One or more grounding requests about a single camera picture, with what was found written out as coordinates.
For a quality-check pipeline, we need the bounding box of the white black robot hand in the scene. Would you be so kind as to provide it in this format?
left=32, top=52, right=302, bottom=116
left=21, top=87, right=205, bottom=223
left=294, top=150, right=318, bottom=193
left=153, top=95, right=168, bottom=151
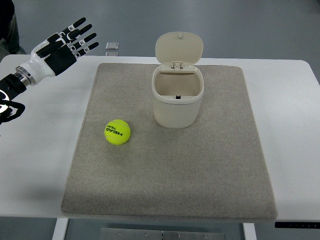
left=14, top=17, right=99, bottom=87

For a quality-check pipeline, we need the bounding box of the yellow tennis ball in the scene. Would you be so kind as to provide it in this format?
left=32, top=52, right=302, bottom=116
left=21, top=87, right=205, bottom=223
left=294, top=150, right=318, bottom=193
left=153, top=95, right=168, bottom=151
left=104, top=119, right=131, bottom=145

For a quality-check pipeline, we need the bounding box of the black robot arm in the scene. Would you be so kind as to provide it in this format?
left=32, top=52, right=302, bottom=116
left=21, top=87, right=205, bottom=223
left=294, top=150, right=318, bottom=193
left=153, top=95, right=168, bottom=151
left=0, top=72, right=27, bottom=124

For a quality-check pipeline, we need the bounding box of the dark object at corner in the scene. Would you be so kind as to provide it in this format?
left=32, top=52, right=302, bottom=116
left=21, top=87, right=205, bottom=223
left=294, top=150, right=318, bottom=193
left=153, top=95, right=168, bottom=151
left=0, top=0, right=20, bottom=60

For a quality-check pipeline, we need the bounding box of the clear floor socket cover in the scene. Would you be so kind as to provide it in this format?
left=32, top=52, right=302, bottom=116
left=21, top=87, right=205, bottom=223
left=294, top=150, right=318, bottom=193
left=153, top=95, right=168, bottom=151
left=105, top=42, right=119, bottom=50

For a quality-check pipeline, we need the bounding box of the beige bin with lid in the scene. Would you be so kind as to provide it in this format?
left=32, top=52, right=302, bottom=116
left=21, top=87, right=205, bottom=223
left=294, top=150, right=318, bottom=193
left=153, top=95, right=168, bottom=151
left=151, top=31, right=204, bottom=128

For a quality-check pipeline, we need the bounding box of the white left table leg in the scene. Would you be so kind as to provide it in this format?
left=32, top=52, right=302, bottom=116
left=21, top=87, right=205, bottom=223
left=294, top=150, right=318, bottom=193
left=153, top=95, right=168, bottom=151
left=52, top=218, right=69, bottom=240

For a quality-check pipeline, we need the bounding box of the white table leg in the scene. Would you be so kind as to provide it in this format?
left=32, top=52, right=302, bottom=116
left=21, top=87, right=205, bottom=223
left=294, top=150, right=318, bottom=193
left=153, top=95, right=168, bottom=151
left=52, top=218, right=69, bottom=240
left=242, top=223, right=257, bottom=240

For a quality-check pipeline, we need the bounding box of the grey felt mat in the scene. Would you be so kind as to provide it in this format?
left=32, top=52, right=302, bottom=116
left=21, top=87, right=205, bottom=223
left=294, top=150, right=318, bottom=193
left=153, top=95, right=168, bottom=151
left=61, top=63, right=278, bottom=222

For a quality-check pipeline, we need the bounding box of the white right table leg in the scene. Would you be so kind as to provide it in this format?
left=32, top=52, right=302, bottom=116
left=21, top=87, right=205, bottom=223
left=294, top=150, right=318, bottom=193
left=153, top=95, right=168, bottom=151
left=242, top=223, right=257, bottom=240

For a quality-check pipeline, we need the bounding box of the black table control panel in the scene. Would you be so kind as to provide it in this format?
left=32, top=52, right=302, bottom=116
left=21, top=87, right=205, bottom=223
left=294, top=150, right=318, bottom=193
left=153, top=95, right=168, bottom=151
left=274, top=221, right=320, bottom=229

